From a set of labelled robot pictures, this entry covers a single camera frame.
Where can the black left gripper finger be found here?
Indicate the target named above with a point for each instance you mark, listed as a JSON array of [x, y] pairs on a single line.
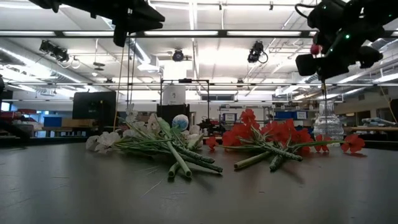
[[149, 11], [143, 26]]

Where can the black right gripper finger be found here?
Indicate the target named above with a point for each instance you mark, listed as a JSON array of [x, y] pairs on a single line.
[[306, 65], [332, 70]]

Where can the red flower thick green stem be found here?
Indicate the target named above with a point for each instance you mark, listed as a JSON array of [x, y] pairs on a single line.
[[248, 161]]

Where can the white tulip flower stem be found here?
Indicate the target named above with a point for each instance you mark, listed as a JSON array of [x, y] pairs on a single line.
[[173, 170], [180, 160]]

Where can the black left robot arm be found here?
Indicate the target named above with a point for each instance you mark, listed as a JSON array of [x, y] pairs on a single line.
[[77, 4]]

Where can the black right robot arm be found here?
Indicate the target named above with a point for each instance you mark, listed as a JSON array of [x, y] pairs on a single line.
[[367, 18]]

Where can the clear glass vase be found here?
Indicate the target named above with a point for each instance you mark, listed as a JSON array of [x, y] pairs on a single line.
[[328, 124]]

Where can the blue shelf bins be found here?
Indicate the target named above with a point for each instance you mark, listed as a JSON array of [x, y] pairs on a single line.
[[289, 115]]

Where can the pale bundle on side table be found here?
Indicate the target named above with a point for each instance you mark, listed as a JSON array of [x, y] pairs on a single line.
[[377, 121]]

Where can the wooden side table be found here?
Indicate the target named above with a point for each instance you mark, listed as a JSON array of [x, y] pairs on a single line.
[[373, 128]]

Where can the white cylinder tank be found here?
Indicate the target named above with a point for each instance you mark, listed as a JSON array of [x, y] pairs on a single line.
[[174, 95]]

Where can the white sign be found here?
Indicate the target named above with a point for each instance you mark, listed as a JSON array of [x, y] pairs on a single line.
[[229, 117]]

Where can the black monitor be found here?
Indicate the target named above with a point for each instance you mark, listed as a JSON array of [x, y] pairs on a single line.
[[93, 105]]

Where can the small black background robot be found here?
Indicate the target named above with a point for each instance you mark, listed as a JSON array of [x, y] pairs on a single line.
[[211, 126]]

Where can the brown cardboard box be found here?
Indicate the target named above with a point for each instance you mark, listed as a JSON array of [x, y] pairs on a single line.
[[77, 123]]

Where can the blue storage bin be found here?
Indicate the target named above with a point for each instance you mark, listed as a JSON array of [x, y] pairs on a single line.
[[52, 122]]

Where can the black ceiling camera unit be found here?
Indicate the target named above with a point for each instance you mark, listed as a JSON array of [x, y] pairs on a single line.
[[256, 51], [54, 51], [178, 56]]

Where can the black horizontal ceiling rail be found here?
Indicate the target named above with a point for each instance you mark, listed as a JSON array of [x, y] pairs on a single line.
[[248, 84]]

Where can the black metal stand frame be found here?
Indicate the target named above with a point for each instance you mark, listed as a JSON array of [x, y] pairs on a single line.
[[185, 81]]

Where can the black overhead frame bar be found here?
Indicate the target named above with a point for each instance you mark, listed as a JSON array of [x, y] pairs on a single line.
[[224, 33]]

